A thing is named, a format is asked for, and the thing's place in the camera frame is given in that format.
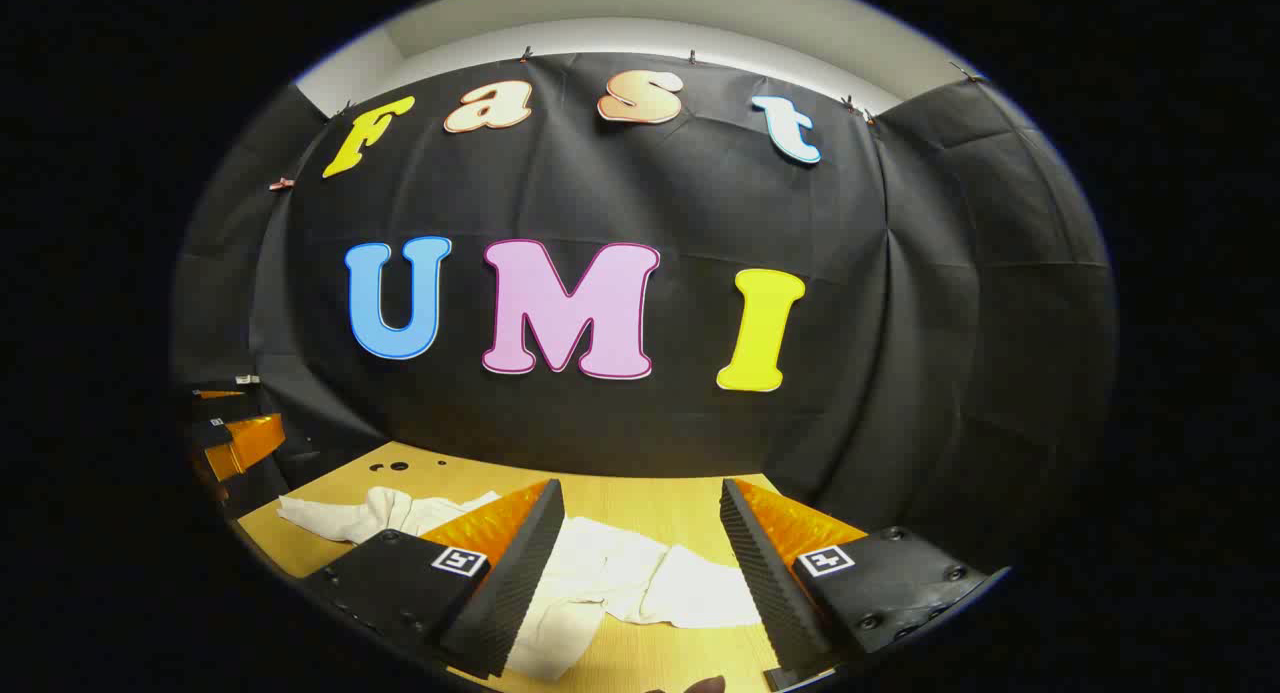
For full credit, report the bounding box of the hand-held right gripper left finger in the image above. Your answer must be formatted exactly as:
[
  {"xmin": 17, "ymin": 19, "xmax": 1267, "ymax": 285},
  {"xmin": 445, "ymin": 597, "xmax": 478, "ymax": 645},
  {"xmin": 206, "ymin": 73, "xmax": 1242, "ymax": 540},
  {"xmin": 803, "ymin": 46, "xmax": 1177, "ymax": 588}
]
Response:
[{"xmin": 300, "ymin": 478, "xmax": 566, "ymax": 682}]

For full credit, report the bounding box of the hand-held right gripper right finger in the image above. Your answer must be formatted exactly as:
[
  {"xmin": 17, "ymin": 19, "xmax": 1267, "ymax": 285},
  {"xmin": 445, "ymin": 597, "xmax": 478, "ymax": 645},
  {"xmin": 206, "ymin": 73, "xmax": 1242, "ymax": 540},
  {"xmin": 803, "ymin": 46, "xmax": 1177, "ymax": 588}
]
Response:
[{"xmin": 720, "ymin": 478, "xmax": 1011, "ymax": 689}]

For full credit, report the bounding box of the cream white sweater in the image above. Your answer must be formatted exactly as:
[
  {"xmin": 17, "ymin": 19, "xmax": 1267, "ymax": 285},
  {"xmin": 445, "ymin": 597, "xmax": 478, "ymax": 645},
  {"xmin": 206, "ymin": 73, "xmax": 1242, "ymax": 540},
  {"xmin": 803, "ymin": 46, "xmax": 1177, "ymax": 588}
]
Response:
[{"xmin": 277, "ymin": 487, "xmax": 766, "ymax": 682}]

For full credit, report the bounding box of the black backdrop cloth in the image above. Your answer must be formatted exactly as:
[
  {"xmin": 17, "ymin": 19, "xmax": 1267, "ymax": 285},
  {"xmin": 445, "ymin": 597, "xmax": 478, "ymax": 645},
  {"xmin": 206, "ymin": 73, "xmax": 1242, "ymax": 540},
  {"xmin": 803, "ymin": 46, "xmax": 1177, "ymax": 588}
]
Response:
[{"xmin": 170, "ymin": 51, "xmax": 1119, "ymax": 574}]

